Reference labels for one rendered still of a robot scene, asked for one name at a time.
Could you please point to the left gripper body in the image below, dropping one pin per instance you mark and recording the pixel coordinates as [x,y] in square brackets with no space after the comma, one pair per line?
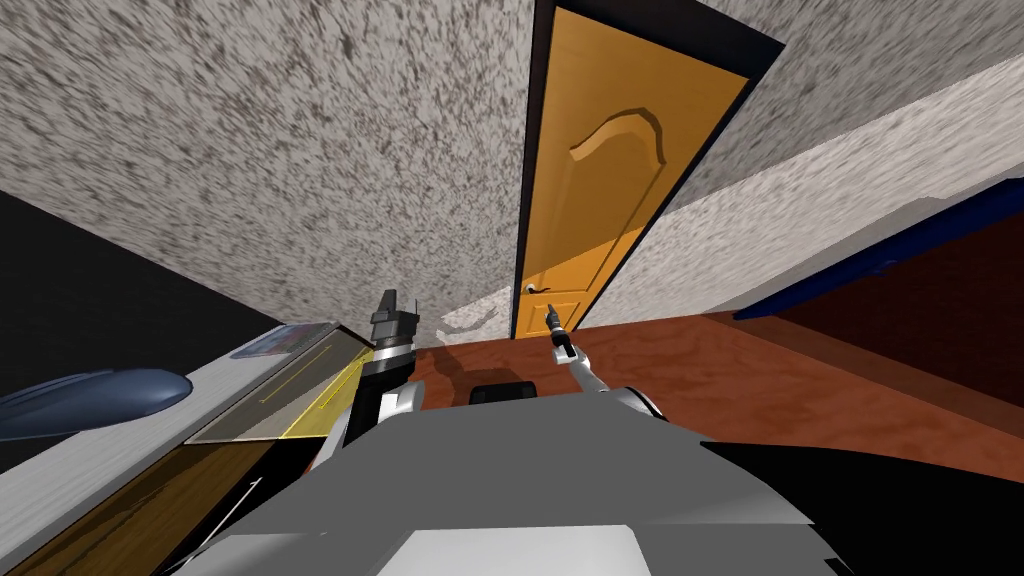
[394,328]

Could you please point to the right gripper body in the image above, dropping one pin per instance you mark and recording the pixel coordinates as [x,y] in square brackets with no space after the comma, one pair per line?
[564,344]

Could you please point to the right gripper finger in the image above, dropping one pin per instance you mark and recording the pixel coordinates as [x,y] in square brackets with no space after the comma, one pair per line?
[553,318]

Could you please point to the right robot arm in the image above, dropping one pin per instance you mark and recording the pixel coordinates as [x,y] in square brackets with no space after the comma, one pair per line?
[596,382]

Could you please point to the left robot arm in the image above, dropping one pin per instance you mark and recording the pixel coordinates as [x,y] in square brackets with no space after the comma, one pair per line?
[386,376]

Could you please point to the orange door leaf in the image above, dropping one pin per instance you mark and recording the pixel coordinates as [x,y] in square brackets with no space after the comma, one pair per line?
[608,184]

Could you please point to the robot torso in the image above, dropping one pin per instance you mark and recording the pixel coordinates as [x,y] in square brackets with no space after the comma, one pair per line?
[512,480]

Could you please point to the dark blue long ledge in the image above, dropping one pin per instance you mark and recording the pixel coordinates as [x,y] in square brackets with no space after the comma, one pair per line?
[888,252]

